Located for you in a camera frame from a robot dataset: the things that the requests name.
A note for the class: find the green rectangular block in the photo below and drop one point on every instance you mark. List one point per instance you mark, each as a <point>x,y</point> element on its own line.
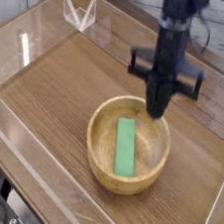
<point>125,148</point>

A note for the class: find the clear acrylic tray wall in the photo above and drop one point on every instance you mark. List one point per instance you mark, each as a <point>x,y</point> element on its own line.
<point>51,191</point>

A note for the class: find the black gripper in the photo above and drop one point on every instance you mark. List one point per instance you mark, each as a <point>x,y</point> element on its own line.
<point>168,61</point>

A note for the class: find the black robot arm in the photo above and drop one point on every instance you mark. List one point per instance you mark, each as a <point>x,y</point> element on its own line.
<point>177,15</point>

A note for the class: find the brown wooden bowl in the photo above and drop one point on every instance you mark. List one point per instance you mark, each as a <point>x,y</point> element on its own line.
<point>152,144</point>

